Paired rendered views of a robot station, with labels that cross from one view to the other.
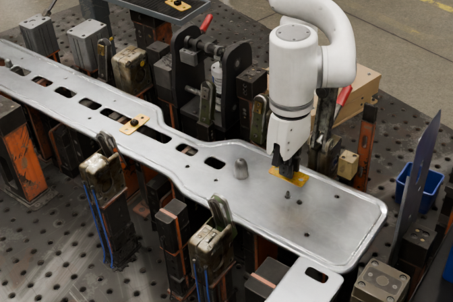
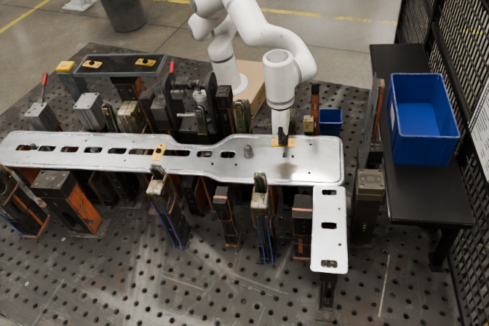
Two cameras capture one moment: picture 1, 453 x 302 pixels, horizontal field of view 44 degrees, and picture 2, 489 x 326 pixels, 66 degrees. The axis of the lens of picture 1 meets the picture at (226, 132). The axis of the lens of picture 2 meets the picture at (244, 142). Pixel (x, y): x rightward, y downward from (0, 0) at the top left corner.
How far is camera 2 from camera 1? 0.36 m
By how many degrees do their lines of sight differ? 18
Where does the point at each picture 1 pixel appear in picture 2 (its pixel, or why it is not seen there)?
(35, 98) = (73, 162)
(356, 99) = not seen: hidden behind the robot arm
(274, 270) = (303, 201)
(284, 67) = (280, 78)
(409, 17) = not seen: hidden behind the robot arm
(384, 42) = (238, 42)
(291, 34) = (277, 57)
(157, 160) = (191, 167)
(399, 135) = (299, 95)
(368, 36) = not seen: hidden behind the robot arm
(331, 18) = (290, 39)
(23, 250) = (113, 266)
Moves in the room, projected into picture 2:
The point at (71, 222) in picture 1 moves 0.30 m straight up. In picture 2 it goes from (133, 233) to (105, 189)
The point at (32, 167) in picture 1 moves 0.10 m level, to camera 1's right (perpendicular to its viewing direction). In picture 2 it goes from (89, 210) to (113, 198)
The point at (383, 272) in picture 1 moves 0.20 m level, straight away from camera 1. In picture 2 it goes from (367, 174) to (348, 129)
